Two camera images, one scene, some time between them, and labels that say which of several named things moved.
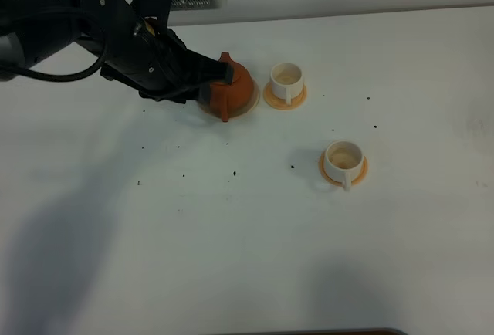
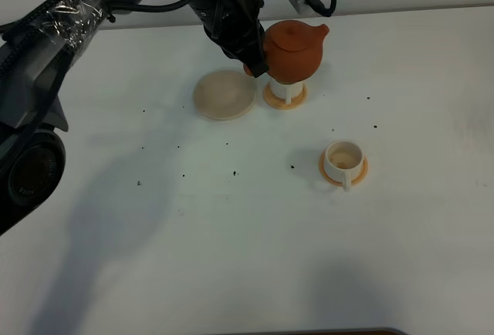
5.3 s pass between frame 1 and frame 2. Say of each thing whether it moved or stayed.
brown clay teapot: moved
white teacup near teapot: stayed
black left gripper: moved
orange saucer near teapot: stayed
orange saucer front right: stayed
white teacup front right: stayed
